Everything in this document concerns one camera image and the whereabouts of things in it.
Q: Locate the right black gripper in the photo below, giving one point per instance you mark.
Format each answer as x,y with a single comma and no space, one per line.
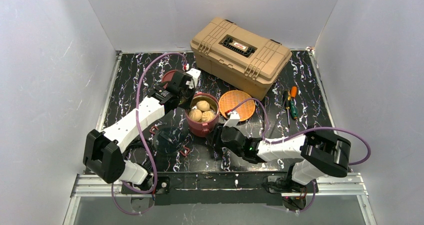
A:
218,138

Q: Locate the steamed bun front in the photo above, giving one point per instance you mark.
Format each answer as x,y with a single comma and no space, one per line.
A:
195,115

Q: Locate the tan plastic toolbox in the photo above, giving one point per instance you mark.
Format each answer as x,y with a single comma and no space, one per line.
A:
245,60

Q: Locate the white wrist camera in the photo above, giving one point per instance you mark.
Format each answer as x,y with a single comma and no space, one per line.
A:
195,75
233,119

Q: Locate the red steel lunch bowl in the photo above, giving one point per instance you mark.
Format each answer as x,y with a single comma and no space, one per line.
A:
202,129

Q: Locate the red lunch box clip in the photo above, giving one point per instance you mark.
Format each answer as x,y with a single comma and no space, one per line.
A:
185,151

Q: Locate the dark transparent round lid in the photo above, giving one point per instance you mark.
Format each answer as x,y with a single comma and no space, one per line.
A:
168,140

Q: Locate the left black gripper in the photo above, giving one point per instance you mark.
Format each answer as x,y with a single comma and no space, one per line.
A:
182,85

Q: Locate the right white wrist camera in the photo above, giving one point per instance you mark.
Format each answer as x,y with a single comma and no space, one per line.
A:
233,119

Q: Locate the orange green screwdriver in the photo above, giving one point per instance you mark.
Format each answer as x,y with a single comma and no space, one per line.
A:
293,108

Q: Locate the steamed bun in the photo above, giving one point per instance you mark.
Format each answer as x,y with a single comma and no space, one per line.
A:
207,116
195,115
203,105

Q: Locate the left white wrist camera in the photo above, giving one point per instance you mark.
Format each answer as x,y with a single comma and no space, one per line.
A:
195,75

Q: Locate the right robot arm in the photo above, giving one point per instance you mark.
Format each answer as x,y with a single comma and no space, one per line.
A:
319,151

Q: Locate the red round lid rear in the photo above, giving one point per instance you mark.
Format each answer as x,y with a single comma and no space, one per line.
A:
167,77

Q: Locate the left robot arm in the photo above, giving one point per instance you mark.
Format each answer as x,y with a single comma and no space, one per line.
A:
103,153

